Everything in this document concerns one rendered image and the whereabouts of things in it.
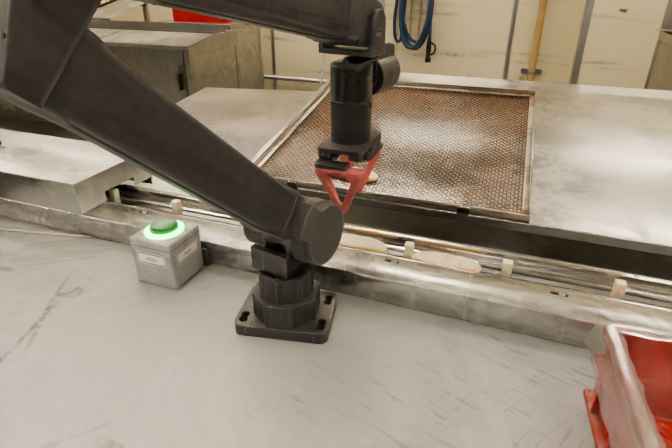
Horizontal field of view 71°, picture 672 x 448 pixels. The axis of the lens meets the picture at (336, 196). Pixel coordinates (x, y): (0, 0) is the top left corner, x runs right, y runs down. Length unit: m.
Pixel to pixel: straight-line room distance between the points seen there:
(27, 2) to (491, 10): 4.12
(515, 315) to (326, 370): 0.24
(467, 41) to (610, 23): 1.06
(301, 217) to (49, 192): 0.54
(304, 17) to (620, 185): 0.62
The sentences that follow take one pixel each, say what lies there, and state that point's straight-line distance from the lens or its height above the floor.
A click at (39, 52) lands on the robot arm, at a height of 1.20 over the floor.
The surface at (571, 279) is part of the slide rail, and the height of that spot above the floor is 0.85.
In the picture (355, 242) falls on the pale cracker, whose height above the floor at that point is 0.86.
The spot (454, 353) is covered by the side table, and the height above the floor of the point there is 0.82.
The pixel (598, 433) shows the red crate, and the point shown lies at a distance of 0.56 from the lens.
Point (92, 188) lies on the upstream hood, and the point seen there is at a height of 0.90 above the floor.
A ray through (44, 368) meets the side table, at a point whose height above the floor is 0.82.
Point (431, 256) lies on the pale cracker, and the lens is 0.71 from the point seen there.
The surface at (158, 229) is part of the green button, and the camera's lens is 0.71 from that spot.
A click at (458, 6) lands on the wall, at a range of 4.34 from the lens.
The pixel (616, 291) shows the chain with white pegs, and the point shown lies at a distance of 0.72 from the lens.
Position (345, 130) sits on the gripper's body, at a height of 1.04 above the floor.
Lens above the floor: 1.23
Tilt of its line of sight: 25 degrees down
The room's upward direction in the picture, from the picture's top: straight up
